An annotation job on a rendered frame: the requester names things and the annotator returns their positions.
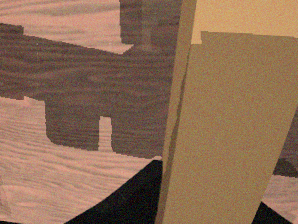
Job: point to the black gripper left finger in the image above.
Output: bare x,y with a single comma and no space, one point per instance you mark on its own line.
135,202

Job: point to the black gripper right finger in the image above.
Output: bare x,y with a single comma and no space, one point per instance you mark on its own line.
266,215

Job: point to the long tan wooden beam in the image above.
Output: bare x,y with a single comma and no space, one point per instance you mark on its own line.
233,97

